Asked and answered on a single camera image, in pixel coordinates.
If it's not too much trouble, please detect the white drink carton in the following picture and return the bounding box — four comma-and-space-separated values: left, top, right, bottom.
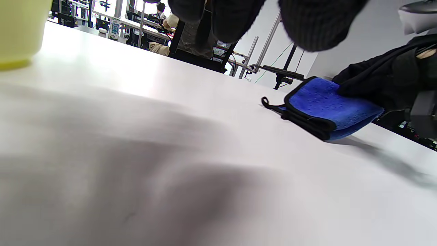
109, 18, 121, 41

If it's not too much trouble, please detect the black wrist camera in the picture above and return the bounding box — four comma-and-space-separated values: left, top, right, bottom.
406, 90, 437, 139

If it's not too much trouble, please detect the yellow perforated plastic basket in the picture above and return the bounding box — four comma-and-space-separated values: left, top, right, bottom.
0, 0, 53, 70

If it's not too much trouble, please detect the black metal stand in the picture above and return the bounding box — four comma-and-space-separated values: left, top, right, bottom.
252, 43, 305, 90

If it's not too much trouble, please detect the person's right forearm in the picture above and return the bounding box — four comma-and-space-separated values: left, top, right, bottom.
415, 47, 437, 59

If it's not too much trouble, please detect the person's right hand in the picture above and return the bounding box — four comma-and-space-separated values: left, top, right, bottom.
333, 33, 437, 113

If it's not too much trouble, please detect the black mesh equipment cabinet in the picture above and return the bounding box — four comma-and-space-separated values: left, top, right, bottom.
51, 0, 93, 28

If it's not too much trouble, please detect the black mesh office chair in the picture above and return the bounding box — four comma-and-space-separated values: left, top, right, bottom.
169, 19, 239, 74

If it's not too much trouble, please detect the grey-backed blue hand towel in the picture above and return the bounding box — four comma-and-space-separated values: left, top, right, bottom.
261, 77, 385, 141

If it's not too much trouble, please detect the person's left hand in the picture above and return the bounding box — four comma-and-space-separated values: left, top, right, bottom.
167, 0, 370, 52

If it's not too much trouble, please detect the dark brown low table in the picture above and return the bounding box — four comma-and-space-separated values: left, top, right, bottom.
72, 25, 128, 44

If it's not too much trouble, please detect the grey metal post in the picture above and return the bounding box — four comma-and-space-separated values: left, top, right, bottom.
137, 0, 147, 49

